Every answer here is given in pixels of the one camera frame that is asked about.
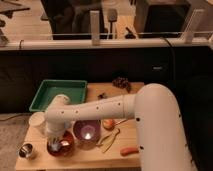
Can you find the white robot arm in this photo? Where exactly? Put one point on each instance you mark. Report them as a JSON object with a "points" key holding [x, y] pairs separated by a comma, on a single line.
{"points": [[160, 132]]}

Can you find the red bowl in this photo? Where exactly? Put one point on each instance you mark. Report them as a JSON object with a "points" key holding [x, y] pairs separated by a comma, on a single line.
{"points": [[68, 136]]}

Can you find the green plastic tray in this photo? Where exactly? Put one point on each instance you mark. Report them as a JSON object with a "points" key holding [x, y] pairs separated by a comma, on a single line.
{"points": [[48, 89]]}

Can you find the yellow tongs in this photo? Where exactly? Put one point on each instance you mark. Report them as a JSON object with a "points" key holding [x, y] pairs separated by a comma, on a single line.
{"points": [[106, 141]]}

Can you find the purple bowl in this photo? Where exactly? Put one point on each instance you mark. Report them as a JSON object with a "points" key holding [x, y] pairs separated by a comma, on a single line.
{"points": [[87, 131]]}

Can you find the white-headed brush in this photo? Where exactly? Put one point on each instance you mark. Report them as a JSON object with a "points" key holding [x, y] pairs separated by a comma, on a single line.
{"points": [[121, 121]]}

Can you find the peach fruit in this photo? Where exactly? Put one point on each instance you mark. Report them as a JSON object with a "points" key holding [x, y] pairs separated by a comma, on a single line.
{"points": [[108, 124]]}

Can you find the black-handled tool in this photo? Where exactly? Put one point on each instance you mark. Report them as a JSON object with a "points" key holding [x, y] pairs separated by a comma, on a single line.
{"points": [[102, 96]]}

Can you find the light blue towel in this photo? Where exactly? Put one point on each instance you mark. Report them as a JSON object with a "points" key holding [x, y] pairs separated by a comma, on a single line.
{"points": [[55, 145]]}

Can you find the white paper cup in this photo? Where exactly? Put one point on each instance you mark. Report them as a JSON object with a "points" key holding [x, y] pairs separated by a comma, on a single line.
{"points": [[37, 121]]}

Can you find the small metal cup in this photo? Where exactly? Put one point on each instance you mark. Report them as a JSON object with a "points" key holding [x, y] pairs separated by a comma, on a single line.
{"points": [[27, 151]]}

